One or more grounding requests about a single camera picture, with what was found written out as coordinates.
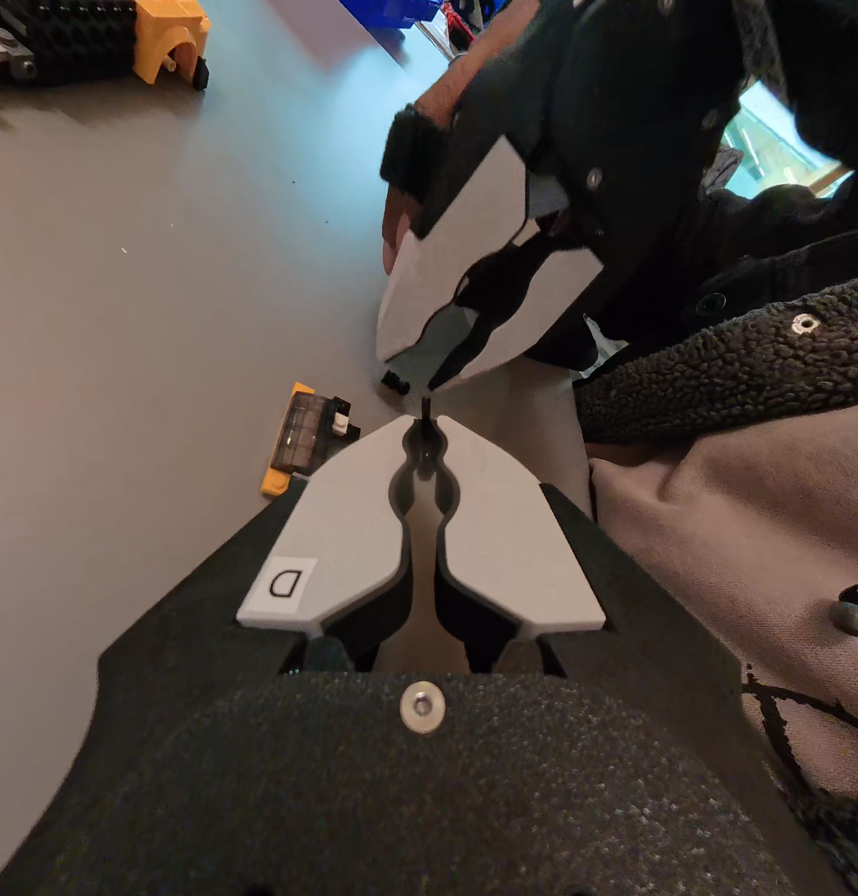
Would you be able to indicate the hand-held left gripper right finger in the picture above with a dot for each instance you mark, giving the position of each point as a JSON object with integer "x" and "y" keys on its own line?
{"x": 513, "y": 546}

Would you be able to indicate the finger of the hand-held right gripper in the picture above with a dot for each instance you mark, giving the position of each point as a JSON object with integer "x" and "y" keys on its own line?
{"x": 457, "y": 231}
{"x": 541, "y": 308}

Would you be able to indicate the large lego vehicle build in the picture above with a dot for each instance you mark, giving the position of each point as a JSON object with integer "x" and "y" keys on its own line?
{"x": 72, "y": 35}

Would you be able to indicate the small lego windshield assembly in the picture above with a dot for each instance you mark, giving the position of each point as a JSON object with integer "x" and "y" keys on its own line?
{"x": 299, "y": 434}

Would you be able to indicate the blue plastic bin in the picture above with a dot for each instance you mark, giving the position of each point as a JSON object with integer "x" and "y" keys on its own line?
{"x": 387, "y": 10}

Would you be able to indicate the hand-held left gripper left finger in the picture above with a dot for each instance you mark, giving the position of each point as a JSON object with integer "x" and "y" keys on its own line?
{"x": 345, "y": 532}

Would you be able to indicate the thin black lego bar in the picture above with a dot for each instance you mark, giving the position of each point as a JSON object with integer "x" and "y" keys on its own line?
{"x": 426, "y": 408}

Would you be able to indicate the person's right hand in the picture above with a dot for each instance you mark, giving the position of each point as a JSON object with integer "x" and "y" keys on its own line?
{"x": 457, "y": 77}

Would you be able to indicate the small black lego clip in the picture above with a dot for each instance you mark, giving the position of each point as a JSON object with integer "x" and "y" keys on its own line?
{"x": 396, "y": 383}

